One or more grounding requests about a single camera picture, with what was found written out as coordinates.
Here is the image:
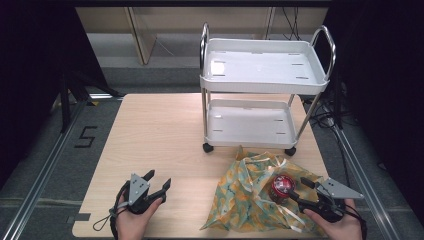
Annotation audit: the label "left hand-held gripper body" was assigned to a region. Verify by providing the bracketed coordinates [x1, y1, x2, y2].
[125, 172, 166, 215]

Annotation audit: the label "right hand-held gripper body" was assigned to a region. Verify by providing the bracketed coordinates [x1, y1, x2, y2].
[299, 177, 365, 224]

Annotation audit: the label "red lidded jar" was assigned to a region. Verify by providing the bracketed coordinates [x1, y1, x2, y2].
[268, 174, 297, 205]

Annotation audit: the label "yellow green patterned bag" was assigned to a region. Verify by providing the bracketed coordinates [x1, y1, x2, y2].
[199, 145, 330, 237]

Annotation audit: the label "white two-tier cart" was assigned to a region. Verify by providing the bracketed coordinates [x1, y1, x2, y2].
[199, 21, 337, 157]

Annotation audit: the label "person's left hand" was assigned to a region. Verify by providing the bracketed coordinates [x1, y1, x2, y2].
[114, 196, 164, 240]

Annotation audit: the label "person's right hand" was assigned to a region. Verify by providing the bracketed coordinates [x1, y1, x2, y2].
[302, 198, 364, 240]

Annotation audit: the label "black tape strip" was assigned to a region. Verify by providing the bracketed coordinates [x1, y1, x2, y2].
[65, 212, 92, 225]

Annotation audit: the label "black metal stand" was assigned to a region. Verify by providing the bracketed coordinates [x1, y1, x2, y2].
[59, 70, 125, 134]

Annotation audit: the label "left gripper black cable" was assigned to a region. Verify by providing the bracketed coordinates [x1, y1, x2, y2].
[92, 181, 132, 240]

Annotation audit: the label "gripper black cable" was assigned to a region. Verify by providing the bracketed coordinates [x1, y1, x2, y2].
[341, 199, 368, 240]
[92, 181, 132, 240]

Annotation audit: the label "aluminium floor rail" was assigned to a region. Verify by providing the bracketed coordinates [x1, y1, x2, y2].
[333, 125, 406, 240]
[0, 99, 88, 240]

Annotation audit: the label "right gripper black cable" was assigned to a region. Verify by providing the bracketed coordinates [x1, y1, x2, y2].
[341, 199, 368, 240]

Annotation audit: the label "bundle of black floor cables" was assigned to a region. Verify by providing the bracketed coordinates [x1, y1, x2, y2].
[301, 94, 344, 132]

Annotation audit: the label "hanging black cables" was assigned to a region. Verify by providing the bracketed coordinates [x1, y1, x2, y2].
[280, 7, 304, 42]

